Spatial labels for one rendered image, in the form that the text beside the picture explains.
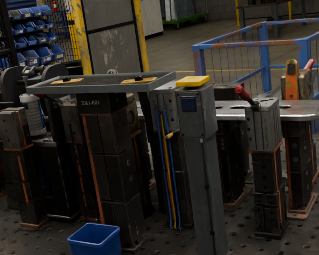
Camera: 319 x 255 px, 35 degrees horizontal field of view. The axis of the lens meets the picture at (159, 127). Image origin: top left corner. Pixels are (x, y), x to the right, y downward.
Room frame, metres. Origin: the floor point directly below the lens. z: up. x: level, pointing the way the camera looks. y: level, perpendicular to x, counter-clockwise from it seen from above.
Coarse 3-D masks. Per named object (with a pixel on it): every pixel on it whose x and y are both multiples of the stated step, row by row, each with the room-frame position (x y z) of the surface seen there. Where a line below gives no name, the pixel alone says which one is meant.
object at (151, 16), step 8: (144, 0) 13.86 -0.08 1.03; (152, 0) 14.18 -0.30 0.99; (144, 8) 13.83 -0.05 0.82; (152, 8) 14.14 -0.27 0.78; (160, 8) 14.44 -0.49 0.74; (144, 16) 13.78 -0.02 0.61; (152, 16) 14.09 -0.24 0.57; (160, 16) 14.40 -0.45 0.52; (144, 24) 13.73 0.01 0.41; (152, 24) 14.05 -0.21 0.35; (160, 24) 14.36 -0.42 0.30; (144, 32) 13.69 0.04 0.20; (152, 32) 14.00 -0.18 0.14; (160, 32) 14.37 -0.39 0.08
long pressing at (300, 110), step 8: (40, 104) 1.88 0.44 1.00; (216, 104) 1.49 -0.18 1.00; (224, 104) 1.48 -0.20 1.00; (232, 104) 1.46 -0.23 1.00; (240, 104) 1.45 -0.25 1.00; (280, 104) 1.39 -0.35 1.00; (288, 104) 1.38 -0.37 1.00; (296, 104) 1.36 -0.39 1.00; (304, 104) 1.35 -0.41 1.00; (312, 104) 1.34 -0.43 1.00; (216, 112) 1.40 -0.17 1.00; (224, 112) 1.39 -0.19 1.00; (232, 112) 1.37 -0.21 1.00; (240, 112) 1.36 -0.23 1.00; (280, 112) 1.30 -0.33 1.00; (288, 112) 1.29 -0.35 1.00; (296, 112) 1.28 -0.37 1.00; (304, 112) 1.27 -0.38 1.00; (312, 112) 1.26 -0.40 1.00; (288, 120) 1.26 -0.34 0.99; (296, 120) 1.25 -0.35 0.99; (304, 120) 1.24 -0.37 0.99
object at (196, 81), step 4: (188, 76) 1.15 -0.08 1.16; (192, 76) 1.15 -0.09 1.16; (196, 76) 1.14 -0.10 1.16; (200, 76) 1.13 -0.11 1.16; (204, 76) 1.13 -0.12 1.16; (208, 76) 1.13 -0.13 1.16; (180, 80) 1.12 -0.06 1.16; (184, 80) 1.11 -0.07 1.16; (188, 80) 1.10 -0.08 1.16; (192, 80) 1.10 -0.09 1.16; (196, 80) 1.09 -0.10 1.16; (200, 80) 1.09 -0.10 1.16; (204, 80) 1.10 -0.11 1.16; (208, 80) 1.12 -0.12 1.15; (176, 84) 1.11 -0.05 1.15; (180, 84) 1.10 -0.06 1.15; (184, 84) 1.10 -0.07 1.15; (188, 84) 1.09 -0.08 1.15; (192, 84) 1.09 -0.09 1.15; (196, 84) 1.08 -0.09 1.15; (200, 84) 1.08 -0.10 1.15; (188, 88) 1.12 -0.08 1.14; (192, 88) 1.11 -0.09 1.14
